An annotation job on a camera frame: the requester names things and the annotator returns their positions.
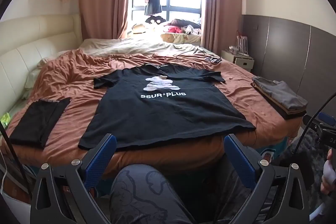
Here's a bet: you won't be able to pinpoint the beige hat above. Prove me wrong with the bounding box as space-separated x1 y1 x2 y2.
131 23 147 35

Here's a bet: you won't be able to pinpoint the pile of clothes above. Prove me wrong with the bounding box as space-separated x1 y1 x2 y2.
163 18 202 35

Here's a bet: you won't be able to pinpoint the black and white mask plush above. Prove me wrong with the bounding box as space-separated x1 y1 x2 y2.
144 15 166 25

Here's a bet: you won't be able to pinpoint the black bear print t-shirt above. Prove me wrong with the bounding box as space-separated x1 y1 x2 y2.
78 63 256 152

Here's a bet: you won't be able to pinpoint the folded tan garment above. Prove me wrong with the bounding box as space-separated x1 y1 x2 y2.
256 88 306 114

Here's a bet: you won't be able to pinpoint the white and red rack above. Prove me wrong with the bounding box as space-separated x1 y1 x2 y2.
235 30 250 56

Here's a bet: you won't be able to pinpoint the thick black cable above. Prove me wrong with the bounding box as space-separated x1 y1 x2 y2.
0 123 29 195
289 93 336 161

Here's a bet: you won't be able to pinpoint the person's right hand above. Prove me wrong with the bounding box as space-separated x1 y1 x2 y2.
320 148 336 197

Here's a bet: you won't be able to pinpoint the thin black cable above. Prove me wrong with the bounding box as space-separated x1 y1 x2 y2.
176 47 208 59

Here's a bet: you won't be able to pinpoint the folded grey garment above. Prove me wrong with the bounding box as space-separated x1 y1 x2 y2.
251 76 308 110

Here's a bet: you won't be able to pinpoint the white pillow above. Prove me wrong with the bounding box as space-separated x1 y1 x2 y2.
25 57 53 89

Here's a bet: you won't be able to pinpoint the teal printed bed sheet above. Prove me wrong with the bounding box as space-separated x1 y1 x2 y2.
259 132 294 164

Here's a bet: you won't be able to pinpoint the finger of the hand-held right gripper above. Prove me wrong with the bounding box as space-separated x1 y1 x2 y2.
316 112 336 130

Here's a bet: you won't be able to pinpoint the white nightstand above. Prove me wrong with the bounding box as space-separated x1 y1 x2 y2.
220 49 255 72

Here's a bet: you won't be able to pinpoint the folded black garment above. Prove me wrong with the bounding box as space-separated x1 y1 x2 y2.
9 97 72 149

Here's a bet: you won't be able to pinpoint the beige duvet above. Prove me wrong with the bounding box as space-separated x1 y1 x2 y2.
79 38 210 58

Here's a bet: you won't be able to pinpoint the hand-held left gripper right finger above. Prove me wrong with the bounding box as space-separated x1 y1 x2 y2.
224 134 314 224

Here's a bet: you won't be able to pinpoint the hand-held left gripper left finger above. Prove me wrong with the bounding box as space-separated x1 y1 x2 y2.
30 133 117 224

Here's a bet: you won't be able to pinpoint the teddy bear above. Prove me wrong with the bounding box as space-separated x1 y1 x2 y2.
161 32 188 44

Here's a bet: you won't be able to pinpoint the person's patterned trousers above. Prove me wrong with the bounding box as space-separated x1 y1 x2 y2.
109 158 265 224

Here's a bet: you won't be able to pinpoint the bed with brown blanket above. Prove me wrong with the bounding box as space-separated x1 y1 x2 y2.
5 49 297 185

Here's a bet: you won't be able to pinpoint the green packet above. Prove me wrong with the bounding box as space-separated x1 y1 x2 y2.
0 113 11 127

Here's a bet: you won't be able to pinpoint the cream padded headboard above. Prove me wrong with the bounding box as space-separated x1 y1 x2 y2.
0 13 82 114

